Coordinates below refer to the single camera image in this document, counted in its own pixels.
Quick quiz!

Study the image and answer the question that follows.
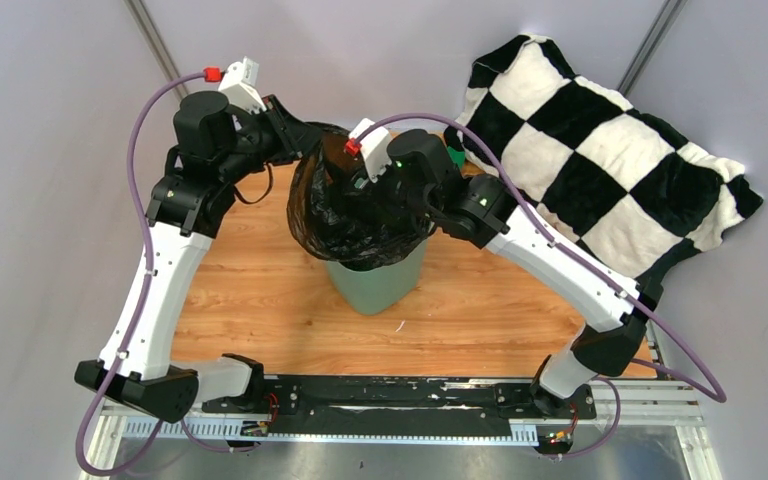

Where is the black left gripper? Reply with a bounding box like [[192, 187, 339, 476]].
[[216, 94, 323, 185]]

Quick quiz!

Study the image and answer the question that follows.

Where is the black plastic trash bag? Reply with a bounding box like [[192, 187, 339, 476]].
[[286, 121, 434, 272]]

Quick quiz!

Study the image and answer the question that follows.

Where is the green plastic trash bin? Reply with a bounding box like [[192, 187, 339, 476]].
[[325, 240, 429, 316]]

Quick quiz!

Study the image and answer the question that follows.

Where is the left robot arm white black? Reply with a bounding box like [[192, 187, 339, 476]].
[[74, 91, 323, 423]]

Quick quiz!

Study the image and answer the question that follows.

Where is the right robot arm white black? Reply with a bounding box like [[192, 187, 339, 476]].
[[346, 128, 660, 418]]

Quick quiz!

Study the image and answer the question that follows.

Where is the folded green cloth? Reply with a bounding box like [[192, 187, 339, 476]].
[[447, 146, 465, 169]]

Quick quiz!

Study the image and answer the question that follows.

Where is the black white checkered pillow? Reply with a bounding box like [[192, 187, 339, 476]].
[[444, 34, 763, 284]]

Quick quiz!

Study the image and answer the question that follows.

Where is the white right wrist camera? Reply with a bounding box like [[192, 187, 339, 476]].
[[345, 118, 393, 183]]

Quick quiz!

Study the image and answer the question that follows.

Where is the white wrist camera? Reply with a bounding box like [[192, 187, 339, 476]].
[[345, 118, 393, 183], [218, 57, 267, 114]]

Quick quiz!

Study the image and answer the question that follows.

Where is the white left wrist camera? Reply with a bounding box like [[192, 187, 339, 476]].
[[218, 57, 267, 114]]

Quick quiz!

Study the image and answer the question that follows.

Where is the left corner aluminium post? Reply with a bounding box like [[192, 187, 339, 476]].
[[123, 0, 181, 81]]

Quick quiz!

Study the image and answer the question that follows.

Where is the corner aluminium post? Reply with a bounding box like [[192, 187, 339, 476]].
[[617, 0, 687, 96], [123, 0, 181, 81]]

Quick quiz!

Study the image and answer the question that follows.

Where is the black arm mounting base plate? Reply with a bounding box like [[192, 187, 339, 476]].
[[201, 375, 596, 438]]

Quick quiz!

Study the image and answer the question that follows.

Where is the right corner aluminium post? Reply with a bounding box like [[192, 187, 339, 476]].
[[617, 0, 687, 96]]

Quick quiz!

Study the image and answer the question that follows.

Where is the aluminium frame rail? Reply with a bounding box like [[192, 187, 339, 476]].
[[78, 375, 720, 479]]

